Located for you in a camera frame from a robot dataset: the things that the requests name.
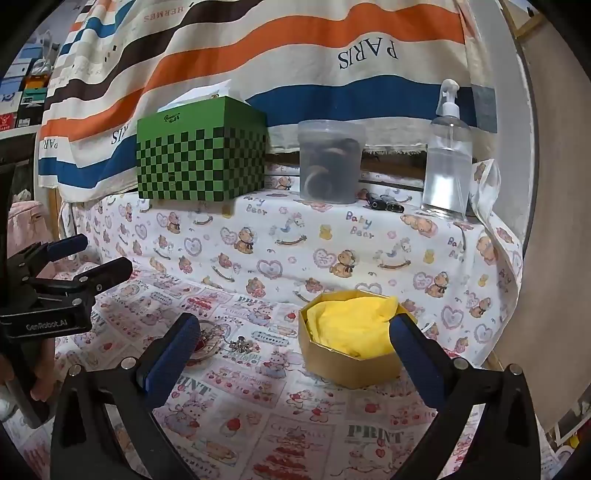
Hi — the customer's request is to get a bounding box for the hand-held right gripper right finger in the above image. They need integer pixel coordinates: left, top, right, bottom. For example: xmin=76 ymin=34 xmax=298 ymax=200
xmin=390 ymin=312 xmax=541 ymax=480

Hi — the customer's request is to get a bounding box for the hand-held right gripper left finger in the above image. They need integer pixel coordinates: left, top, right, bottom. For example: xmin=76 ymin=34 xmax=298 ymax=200
xmin=50 ymin=312 xmax=201 ymax=480

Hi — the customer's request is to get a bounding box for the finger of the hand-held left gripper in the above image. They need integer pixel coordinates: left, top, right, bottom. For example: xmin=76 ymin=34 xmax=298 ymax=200
xmin=8 ymin=234 xmax=88 ymax=278
xmin=23 ymin=257 xmax=134 ymax=297

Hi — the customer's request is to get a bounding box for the small glass dish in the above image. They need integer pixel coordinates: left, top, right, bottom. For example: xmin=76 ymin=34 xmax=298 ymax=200
xmin=187 ymin=318 xmax=227 ymax=363

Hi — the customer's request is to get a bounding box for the silver jewelry piece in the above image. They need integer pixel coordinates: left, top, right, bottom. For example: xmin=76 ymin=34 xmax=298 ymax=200
xmin=226 ymin=338 xmax=262 ymax=354

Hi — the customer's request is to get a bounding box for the octagonal cardboard box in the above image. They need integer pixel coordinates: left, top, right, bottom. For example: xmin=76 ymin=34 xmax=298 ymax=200
xmin=298 ymin=290 xmax=419 ymax=389

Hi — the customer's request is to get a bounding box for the person's left hand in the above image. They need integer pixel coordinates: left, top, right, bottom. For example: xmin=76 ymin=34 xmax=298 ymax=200
xmin=0 ymin=354 xmax=55 ymax=403

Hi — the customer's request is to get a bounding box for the pink padded cushion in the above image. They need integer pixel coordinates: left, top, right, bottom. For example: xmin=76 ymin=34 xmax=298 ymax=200
xmin=9 ymin=199 xmax=61 ymax=287

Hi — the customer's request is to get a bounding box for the yellow tissue paper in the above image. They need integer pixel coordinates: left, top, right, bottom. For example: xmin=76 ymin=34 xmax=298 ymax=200
xmin=307 ymin=292 xmax=400 ymax=360

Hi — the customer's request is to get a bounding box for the pink patchwork printed cloth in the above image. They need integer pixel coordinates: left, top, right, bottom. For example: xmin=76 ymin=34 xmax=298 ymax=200
xmin=0 ymin=272 xmax=578 ymax=480

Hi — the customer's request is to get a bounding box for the green black checkered cloth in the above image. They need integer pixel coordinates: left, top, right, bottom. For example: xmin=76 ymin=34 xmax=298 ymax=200
xmin=136 ymin=96 xmax=269 ymax=202

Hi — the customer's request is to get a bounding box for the small black clip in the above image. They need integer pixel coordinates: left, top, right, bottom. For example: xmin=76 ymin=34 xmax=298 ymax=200
xmin=367 ymin=191 xmax=406 ymax=213

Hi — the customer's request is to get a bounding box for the bear printed cloth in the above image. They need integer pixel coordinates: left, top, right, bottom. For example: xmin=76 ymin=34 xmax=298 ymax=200
xmin=60 ymin=159 xmax=525 ymax=365

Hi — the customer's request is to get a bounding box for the stack of shoe boxes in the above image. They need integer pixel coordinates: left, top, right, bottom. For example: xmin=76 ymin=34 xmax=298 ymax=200
xmin=0 ymin=28 xmax=63 ymax=132

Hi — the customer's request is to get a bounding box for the clear spray bottle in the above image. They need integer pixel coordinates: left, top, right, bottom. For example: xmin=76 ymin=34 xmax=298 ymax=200
xmin=421 ymin=79 xmax=474 ymax=220

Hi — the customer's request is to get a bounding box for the white tissue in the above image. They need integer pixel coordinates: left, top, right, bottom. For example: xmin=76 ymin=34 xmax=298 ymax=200
xmin=157 ymin=79 xmax=232 ymax=114

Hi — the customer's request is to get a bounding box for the clear plastic lidded container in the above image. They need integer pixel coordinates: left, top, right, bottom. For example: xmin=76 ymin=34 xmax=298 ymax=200
xmin=298 ymin=119 xmax=367 ymax=205

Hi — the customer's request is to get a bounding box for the striped hanging cloth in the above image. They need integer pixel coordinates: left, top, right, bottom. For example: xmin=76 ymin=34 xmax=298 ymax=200
xmin=37 ymin=0 xmax=499 ymax=204

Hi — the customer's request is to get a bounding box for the wooden frame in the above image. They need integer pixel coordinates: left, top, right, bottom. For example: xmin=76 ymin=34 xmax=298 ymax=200
xmin=501 ymin=0 xmax=555 ymax=42

